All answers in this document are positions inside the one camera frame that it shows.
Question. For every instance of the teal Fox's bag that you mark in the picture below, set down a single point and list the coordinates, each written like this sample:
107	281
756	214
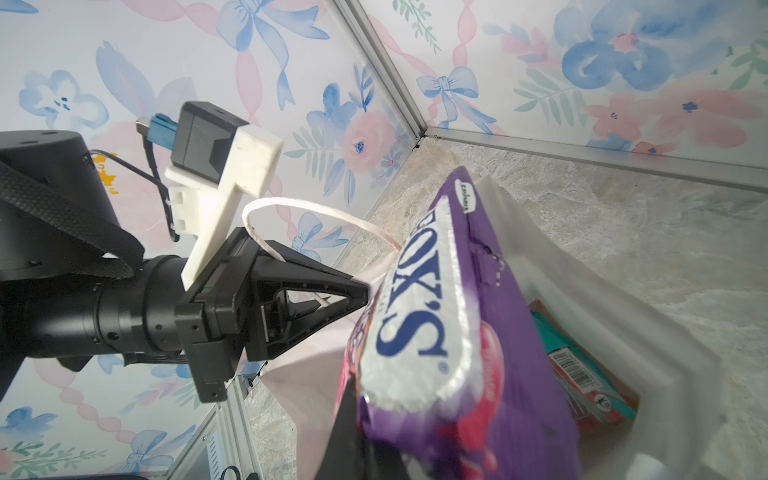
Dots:
595	397

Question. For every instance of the left aluminium corner post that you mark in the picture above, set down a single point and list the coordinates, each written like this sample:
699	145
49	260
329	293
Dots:
361	28

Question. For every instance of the purple Fox's bag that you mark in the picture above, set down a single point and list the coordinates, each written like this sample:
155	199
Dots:
448	364

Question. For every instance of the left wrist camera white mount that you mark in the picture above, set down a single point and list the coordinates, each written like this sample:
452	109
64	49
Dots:
217	158

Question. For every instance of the floral paper gift bag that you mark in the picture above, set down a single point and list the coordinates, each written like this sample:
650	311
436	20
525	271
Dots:
676	378

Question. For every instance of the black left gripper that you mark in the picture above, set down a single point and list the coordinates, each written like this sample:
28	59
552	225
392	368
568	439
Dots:
282	302

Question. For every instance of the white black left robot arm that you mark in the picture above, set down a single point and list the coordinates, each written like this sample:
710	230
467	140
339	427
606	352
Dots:
75	285

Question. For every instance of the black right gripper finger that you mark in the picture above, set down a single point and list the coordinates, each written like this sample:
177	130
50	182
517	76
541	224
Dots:
350	455

